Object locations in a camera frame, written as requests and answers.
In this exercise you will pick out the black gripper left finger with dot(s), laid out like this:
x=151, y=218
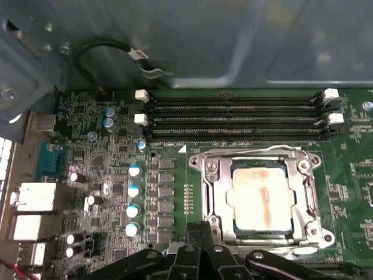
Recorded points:
x=186, y=262

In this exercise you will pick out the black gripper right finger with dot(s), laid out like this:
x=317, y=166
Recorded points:
x=221, y=262

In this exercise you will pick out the metal socket cover frame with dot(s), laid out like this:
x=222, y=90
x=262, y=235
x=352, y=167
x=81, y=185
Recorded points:
x=221, y=189

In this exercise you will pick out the silver topped CPU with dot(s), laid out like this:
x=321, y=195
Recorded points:
x=262, y=198

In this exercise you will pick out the thin metal locking lever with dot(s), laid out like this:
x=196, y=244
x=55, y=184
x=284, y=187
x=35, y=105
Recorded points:
x=274, y=149
x=316, y=201

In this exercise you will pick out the CPU socket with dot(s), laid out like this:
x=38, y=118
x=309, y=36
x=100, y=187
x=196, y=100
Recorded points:
x=323, y=237

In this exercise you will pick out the RAM slot with white clips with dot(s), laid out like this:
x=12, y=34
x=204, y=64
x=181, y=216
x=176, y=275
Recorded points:
x=233, y=120
x=233, y=101

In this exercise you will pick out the silver metal port block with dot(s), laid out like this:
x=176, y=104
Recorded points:
x=35, y=196
x=32, y=253
x=35, y=227

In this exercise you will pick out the green motherboard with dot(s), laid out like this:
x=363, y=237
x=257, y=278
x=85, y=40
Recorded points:
x=344, y=163

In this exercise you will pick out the blue port connector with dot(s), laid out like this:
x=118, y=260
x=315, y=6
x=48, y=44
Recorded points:
x=51, y=160

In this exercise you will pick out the black PC case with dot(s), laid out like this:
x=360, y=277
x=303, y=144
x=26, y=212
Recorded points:
x=204, y=43

